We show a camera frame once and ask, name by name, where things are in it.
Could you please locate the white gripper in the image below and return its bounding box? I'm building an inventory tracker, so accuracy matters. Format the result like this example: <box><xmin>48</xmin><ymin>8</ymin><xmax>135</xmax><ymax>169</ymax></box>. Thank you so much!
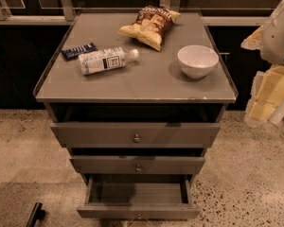
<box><xmin>240</xmin><ymin>26</ymin><xmax>284</xmax><ymax>128</ymax></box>

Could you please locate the grey bottom drawer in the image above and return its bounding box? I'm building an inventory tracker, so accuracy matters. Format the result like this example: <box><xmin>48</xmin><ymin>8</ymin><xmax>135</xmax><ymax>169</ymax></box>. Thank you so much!
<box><xmin>78</xmin><ymin>174</ymin><xmax>199</xmax><ymax>220</ymax></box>

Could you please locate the grey drawer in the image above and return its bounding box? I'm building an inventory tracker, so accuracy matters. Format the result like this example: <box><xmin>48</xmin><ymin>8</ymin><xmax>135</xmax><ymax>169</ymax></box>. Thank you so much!
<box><xmin>70</xmin><ymin>156</ymin><xmax>204</xmax><ymax>174</ymax></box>
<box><xmin>51</xmin><ymin>122</ymin><xmax>220</xmax><ymax>148</ymax></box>
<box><xmin>78</xmin><ymin>174</ymin><xmax>199</xmax><ymax>220</ymax></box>

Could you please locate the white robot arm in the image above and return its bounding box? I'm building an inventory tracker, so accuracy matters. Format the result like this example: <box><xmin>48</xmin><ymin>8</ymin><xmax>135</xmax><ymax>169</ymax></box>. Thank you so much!
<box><xmin>241</xmin><ymin>0</ymin><xmax>284</xmax><ymax>128</ymax></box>

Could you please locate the grey drawer cabinet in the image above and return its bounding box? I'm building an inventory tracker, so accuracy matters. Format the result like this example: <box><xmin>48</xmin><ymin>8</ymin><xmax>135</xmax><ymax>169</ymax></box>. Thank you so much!
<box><xmin>32</xmin><ymin>11</ymin><xmax>239</xmax><ymax>187</ymax></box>

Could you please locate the grey middle drawer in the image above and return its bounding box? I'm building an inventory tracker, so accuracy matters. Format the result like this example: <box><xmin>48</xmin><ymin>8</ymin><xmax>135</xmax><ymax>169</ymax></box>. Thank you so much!
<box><xmin>70</xmin><ymin>156</ymin><xmax>204</xmax><ymax>174</ymax></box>

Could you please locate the grey top drawer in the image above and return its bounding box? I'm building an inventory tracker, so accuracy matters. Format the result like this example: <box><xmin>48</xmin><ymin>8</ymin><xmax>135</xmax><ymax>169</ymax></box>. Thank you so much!
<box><xmin>51</xmin><ymin>122</ymin><xmax>220</xmax><ymax>148</ymax></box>

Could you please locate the white ceramic bowl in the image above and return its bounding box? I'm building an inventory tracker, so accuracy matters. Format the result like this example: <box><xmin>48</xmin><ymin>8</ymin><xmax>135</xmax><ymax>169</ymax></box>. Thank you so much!
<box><xmin>177</xmin><ymin>45</ymin><xmax>219</xmax><ymax>79</ymax></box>

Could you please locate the white pipe column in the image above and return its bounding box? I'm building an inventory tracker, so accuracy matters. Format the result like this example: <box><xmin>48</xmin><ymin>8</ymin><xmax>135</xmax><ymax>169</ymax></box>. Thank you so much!
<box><xmin>269</xmin><ymin>101</ymin><xmax>284</xmax><ymax>125</ymax></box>

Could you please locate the yellow brown chips bag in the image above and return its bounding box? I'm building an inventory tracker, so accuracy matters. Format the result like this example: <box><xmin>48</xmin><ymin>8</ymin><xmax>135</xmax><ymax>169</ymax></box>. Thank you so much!
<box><xmin>118</xmin><ymin>6</ymin><xmax>180</xmax><ymax>51</ymax></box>

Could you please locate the white plastic bottle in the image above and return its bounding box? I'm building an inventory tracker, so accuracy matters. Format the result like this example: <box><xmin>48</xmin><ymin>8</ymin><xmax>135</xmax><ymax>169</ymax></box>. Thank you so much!
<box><xmin>79</xmin><ymin>47</ymin><xmax>139</xmax><ymax>76</ymax></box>

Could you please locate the blue snack bar wrapper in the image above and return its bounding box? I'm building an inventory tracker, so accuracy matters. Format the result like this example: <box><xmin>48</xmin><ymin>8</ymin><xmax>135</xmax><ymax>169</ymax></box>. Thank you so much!
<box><xmin>62</xmin><ymin>43</ymin><xmax>98</xmax><ymax>61</ymax></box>

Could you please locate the black object on floor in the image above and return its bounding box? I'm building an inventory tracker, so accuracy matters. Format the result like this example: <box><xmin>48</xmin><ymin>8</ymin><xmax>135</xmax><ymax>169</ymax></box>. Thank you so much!
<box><xmin>26</xmin><ymin>202</ymin><xmax>45</xmax><ymax>227</ymax></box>

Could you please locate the metal window railing frame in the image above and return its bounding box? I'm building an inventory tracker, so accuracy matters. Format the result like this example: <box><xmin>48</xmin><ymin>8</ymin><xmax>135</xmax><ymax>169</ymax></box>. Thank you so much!
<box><xmin>0</xmin><ymin>0</ymin><xmax>282</xmax><ymax>26</ymax></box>

